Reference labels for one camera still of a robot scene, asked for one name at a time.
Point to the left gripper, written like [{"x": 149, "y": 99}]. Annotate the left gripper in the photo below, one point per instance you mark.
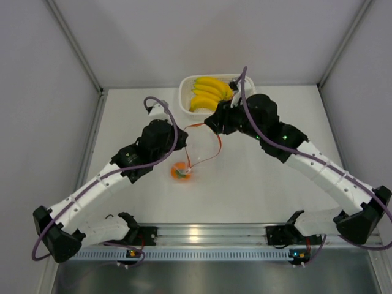
[{"x": 182, "y": 136}]

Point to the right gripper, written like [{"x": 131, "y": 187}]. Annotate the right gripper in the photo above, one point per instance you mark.
[{"x": 222, "y": 117}]

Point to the clear zip top bag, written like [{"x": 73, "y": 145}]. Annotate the clear zip top bag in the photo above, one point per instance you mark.
[{"x": 203, "y": 146}]

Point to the yellow fake bananas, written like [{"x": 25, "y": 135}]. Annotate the yellow fake bananas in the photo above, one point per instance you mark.
[{"x": 214, "y": 86}]

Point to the orange fake fruit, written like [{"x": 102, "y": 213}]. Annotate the orange fake fruit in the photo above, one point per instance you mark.
[{"x": 181, "y": 172}]

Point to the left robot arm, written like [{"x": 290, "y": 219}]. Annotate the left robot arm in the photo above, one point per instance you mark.
[{"x": 64, "y": 228}]

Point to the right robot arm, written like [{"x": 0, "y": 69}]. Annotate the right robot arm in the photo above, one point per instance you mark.
[{"x": 361, "y": 206}]

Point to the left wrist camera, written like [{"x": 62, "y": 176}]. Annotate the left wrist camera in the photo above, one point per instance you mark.
[{"x": 157, "y": 111}]

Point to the left aluminium frame post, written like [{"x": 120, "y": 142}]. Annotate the left aluminium frame post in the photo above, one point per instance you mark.
[{"x": 74, "y": 44}]

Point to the aluminium frame post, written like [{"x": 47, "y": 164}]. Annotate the aluminium frame post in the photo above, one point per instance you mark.
[
  {"x": 74, "y": 44},
  {"x": 346, "y": 39}
]

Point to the aluminium mounting rail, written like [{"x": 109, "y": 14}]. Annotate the aluminium mounting rail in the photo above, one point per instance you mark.
[{"x": 193, "y": 235}]

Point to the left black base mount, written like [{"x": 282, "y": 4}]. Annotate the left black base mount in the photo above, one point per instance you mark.
[{"x": 141, "y": 236}]

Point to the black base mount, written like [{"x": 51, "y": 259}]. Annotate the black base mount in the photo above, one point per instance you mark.
[
  {"x": 141, "y": 236},
  {"x": 281, "y": 235}
]

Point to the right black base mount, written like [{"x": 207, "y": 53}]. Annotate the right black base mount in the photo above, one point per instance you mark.
[{"x": 281, "y": 235}]

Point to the white slotted cable duct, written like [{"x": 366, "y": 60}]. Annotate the white slotted cable duct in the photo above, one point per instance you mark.
[{"x": 155, "y": 254}]

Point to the right aluminium frame post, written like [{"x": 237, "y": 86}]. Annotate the right aluminium frame post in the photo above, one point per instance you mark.
[{"x": 346, "y": 39}]

